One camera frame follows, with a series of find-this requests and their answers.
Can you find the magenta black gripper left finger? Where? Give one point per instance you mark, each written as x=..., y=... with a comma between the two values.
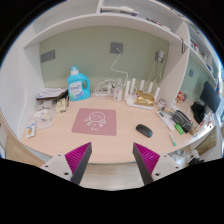
x=70, y=166

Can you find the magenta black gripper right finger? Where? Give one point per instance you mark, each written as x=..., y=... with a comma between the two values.
x=153, y=166

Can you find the black computer mouse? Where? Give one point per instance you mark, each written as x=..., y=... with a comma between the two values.
x=144, y=130

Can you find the pink mouse pad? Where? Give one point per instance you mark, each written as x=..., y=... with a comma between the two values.
x=95, y=122

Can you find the green white marker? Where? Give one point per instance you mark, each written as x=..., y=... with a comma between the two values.
x=172, y=139

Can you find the green small box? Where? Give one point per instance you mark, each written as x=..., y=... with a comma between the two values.
x=179, y=129

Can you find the white calculator remote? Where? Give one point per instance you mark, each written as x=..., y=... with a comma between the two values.
x=166, y=121

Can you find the small yellow white packet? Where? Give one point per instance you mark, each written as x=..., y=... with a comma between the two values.
x=31, y=129

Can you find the grey pencil case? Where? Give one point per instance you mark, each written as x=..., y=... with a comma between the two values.
x=182, y=120

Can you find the clear plastic bag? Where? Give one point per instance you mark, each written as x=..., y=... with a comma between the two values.
x=43, y=118

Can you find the yellow snack packet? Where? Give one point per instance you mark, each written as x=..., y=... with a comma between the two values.
x=61, y=105

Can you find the gold foil bag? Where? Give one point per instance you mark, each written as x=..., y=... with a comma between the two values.
x=144, y=99

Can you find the stack of books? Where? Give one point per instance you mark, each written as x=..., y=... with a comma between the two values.
x=51, y=93

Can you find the white wifi router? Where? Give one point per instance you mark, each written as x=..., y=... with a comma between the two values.
x=129, y=95

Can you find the blue detergent bottle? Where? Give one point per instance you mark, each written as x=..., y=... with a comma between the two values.
x=78, y=85

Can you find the clear glass jar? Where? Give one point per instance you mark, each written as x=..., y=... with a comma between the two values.
x=118, y=92

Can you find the black computer monitor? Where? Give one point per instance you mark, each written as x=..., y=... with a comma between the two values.
x=210, y=97

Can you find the grey wall panel left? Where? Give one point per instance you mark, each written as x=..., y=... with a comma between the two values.
x=50, y=55

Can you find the white wall adapter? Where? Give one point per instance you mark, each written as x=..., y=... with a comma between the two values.
x=159, y=56

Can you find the grey wall socket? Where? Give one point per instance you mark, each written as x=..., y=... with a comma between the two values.
x=116, y=48

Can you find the white wall shelf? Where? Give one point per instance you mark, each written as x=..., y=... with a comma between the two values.
x=149, y=16

